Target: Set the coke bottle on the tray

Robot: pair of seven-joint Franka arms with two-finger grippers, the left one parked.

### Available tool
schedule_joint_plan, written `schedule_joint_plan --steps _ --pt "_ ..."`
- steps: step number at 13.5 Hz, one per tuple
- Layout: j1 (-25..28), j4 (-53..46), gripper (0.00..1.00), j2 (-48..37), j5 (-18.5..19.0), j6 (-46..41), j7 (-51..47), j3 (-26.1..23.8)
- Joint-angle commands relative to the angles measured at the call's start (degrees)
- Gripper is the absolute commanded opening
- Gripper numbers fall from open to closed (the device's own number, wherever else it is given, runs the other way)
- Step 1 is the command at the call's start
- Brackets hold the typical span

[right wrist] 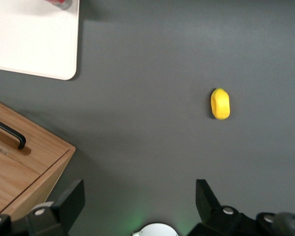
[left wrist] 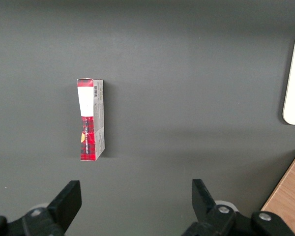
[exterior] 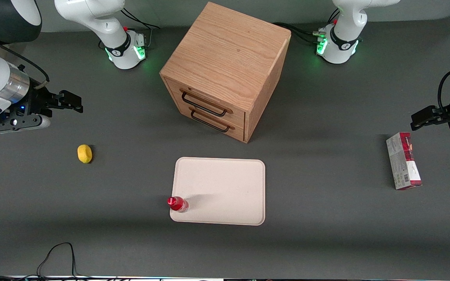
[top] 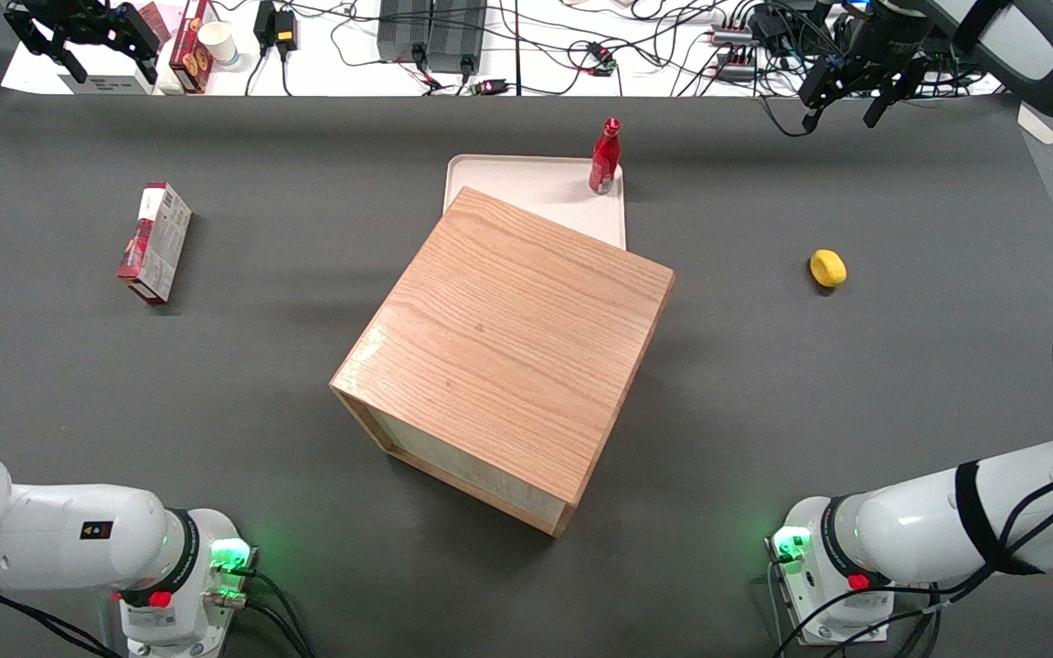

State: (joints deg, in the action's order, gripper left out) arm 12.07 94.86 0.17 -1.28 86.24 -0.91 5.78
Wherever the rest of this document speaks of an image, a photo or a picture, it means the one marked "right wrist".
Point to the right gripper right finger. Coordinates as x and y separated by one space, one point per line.
209 209

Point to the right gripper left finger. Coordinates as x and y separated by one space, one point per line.
71 204

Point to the red coke bottle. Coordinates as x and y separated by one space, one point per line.
64 3

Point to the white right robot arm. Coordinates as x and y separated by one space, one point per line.
155 231

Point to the cream plastic tray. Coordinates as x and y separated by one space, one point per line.
27 37

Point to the wooden drawer cabinet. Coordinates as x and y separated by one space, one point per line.
37 194

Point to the wooden drawer front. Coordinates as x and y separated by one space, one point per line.
46 152
9 182

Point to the yellow toy lemon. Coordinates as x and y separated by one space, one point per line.
221 105

